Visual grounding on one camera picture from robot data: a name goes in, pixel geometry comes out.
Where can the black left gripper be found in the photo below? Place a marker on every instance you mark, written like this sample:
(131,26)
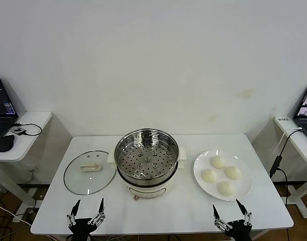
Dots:
(81,226)

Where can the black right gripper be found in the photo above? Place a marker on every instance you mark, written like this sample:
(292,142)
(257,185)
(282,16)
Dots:
(240,229)

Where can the white steamed baozi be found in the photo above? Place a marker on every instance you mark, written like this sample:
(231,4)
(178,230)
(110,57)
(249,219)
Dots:
(209,175)
(217,162)
(225,188)
(232,172)

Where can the perforated steel steamer basket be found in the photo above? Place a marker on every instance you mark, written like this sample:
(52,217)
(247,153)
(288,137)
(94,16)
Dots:
(133,164)

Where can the round white plate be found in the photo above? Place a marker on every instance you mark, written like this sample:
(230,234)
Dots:
(243,190)

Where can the round glass pot lid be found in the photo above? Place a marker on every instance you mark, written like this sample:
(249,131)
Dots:
(78,180)

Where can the white electric cooking pot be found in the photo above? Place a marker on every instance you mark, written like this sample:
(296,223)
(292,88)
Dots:
(145,189)

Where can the white side desk with label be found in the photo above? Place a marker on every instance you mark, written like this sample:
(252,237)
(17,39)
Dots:
(301,150)

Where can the small black usb hub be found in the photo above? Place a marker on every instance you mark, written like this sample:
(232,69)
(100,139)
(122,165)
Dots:
(18,130)

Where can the black computer mouse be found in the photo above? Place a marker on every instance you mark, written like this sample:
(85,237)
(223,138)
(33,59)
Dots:
(5,143)

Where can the small printed desk label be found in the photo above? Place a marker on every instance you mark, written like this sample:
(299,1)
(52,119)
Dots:
(283,119)

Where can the grey laptop with pale screen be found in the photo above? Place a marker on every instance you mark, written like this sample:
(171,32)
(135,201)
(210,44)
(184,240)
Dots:
(306,108)

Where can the black laptop with dark screen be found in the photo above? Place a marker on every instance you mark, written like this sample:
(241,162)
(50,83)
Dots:
(1,100)

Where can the white wall socket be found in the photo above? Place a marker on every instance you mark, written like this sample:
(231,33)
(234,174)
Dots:
(32,170)

